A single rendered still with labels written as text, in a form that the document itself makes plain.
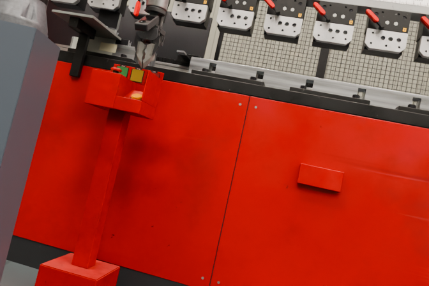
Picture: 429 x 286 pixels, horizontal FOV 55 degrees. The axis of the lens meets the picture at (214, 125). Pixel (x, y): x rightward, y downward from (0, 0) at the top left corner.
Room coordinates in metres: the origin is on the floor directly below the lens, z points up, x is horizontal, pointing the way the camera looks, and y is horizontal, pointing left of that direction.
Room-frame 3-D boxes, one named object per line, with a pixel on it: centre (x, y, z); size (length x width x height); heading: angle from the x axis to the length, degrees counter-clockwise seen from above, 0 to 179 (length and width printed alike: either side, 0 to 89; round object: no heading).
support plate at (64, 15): (1.67, 0.60, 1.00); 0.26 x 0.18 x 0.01; 168
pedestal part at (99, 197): (1.44, 0.34, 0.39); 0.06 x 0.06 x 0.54; 80
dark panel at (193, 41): (2.36, 0.69, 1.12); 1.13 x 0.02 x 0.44; 78
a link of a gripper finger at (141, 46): (1.43, 0.30, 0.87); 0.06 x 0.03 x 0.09; 170
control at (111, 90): (1.44, 0.34, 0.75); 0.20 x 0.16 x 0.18; 80
